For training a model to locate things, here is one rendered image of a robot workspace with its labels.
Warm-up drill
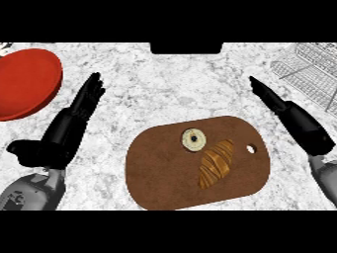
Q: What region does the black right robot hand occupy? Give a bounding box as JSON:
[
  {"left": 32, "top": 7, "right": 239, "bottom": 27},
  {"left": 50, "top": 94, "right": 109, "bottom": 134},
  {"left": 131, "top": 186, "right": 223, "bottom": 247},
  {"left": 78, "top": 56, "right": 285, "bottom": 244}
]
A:
[{"left": 248, "top": 75, "right": 337, "bottom": 157}]

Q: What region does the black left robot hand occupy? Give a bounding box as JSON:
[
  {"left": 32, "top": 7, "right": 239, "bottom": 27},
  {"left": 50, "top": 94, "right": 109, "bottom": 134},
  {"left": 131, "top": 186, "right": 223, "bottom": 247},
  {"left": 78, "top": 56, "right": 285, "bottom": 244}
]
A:
[{"left": 6, "top": 71, "right": 106, "bottom": 171}]

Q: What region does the brown wooden cutting board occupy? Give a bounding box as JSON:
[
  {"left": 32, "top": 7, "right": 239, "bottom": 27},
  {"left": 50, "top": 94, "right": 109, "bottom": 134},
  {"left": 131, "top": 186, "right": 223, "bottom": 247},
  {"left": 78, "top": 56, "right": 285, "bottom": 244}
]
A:
[{"left": 124, "top": 115, "right": 272, "bottom": 211}]

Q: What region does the red plate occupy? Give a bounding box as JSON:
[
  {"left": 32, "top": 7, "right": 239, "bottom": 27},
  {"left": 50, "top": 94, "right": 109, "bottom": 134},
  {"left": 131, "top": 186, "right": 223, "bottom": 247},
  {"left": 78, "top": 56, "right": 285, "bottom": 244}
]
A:
[{"left": 0, "top": 47, "right": 63, "bottom": 123}]

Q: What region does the golden brown croissant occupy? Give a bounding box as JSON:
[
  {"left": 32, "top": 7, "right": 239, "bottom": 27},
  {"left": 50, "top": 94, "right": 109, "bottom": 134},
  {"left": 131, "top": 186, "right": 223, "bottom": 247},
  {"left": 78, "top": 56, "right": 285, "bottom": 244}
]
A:
[{"left": 196, "top": 138, "right": 236, "bottom": 191}]

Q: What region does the black appliance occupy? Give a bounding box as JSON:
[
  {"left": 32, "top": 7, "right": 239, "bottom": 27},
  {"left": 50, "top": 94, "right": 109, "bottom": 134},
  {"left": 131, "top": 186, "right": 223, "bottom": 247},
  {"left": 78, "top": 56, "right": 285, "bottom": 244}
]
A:
[{"left": 149, "top": 42, "right": 225, "bottom": 55}]

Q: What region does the grey wire tiered basket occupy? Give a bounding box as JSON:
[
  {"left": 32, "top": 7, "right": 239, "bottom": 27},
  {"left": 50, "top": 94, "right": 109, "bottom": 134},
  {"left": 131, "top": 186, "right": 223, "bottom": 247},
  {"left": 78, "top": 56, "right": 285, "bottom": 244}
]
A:
[{"left": 270, "top": 42, "right": 337, "bottom": 122}]

